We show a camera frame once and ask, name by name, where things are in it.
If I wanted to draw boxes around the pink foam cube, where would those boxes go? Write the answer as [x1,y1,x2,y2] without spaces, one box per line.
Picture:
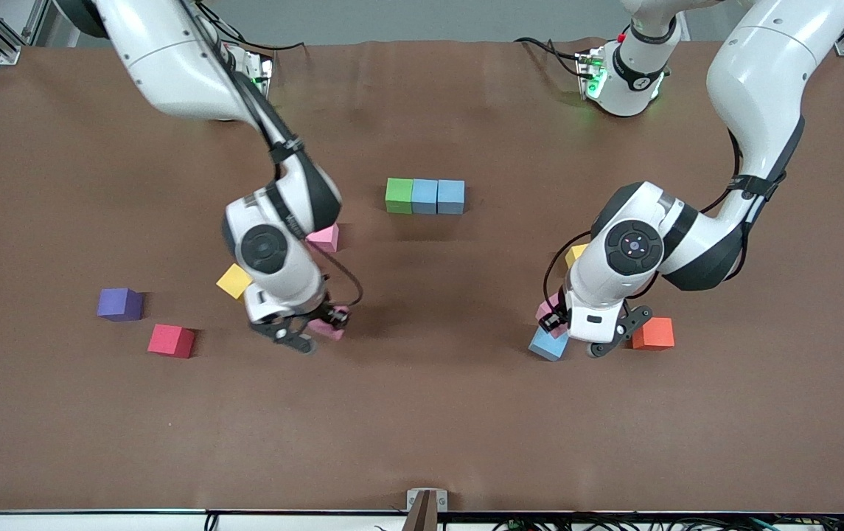
[536,291,568,339]
[306,223,340,254]
[307,313,349,342]

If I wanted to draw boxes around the green foam cube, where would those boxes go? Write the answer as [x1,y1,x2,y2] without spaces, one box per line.
[385,177,414,215]

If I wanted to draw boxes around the light blue foam cube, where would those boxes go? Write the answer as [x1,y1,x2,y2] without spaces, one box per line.
[412,178,439,215]
[528,324,570,362]

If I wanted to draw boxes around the steel blue foam cube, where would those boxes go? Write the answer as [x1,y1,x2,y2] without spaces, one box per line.
[437,179,466,215]

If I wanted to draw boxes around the orange foam cube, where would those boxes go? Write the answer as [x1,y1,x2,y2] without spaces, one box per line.
[632,316,675,350]

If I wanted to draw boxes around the red foam cube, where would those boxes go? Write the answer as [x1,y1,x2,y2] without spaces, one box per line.
[147,324,197,360]

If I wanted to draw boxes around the purple foam cube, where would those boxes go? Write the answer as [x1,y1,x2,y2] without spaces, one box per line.
[97,287,144,322]

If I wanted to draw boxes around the black cable along right arm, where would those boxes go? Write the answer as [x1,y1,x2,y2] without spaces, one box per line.
[186,0,363,318]

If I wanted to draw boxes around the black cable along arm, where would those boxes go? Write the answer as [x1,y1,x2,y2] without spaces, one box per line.
[186,0,363,318]
[543,125,747,319]

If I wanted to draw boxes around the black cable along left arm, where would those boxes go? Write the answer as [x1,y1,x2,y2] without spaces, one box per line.
[543,125,747,319]

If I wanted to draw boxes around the right arm wrist camera box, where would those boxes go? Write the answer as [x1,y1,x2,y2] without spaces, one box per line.
[251,316,317,355]

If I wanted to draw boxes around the arm wrist camera box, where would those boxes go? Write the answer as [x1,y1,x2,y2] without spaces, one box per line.
[587,305,652,359]
[251,316,317,355]

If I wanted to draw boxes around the left arm wrist camera box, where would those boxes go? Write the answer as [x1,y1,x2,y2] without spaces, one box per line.
[587,305,652,359]

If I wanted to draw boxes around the metal bracket with brown post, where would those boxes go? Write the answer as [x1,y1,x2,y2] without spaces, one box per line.
[406,488,449,531]

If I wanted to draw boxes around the black cable at right base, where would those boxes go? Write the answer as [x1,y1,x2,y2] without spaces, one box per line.
[200,4,306,54]

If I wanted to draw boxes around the black cable at base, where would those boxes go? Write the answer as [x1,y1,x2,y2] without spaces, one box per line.
[200,4,306,54]
[514,35,590,78]

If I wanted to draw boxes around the black cable at left base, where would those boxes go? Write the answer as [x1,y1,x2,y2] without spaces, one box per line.
[514,35,590,78]

